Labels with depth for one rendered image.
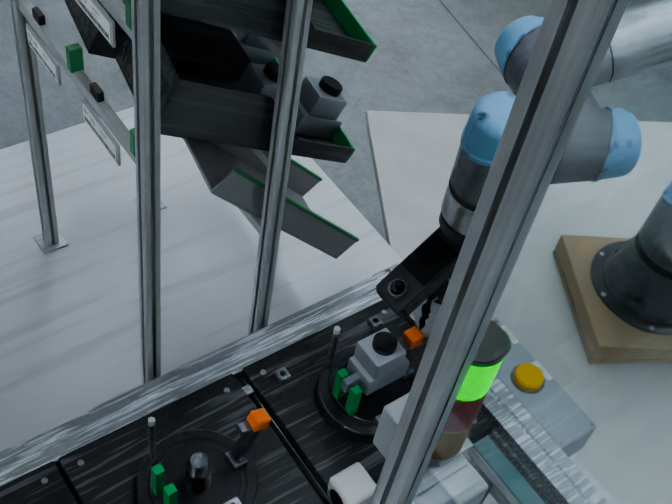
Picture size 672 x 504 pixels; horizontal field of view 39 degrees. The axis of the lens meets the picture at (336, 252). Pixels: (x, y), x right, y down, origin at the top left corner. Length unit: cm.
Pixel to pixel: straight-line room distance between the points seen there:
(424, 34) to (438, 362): 282
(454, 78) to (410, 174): 168
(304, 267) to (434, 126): 44
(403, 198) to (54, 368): 65
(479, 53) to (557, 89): 296
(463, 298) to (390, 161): 103
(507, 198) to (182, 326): 89
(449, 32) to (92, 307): 235
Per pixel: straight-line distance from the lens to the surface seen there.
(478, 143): 96
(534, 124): 58
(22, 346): 143
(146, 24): 89
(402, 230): 161
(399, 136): 177
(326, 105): 119
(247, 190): 118
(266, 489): 118
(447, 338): 75
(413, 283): 107
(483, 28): 364
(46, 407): 137
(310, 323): 134
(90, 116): 111
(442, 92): 330
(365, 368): 118
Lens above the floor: 202
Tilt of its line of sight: 48 degrees down
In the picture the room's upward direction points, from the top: 12 degrees clockwise
